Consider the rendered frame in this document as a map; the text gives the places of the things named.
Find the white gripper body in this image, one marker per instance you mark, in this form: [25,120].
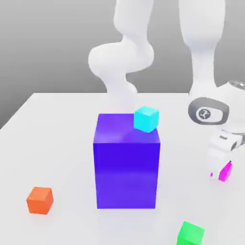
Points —
[218,153]

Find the small magenta cube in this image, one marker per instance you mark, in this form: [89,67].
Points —
[225,172]

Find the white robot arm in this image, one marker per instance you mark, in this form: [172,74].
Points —
[202,57]

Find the small cyan cube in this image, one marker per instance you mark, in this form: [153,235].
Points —
[145,118]

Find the small green cube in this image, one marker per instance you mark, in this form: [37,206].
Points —
[189,234]

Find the small orange cube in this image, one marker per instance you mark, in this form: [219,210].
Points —
[39,201]

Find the large purple box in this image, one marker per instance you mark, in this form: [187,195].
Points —
[126,168]

